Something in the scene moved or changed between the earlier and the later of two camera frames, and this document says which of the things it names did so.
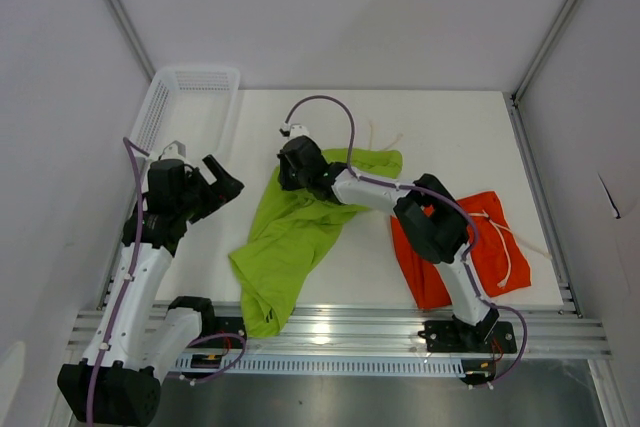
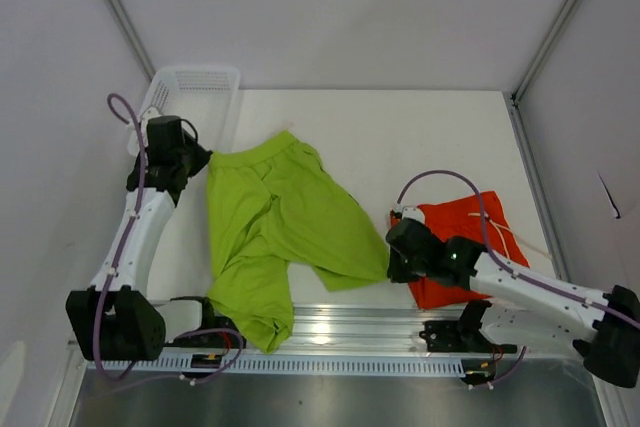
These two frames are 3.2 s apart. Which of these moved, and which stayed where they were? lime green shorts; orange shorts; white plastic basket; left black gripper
Moved: lime green shorts; left black gripper
Stayed: orange shorts; white plastic basket
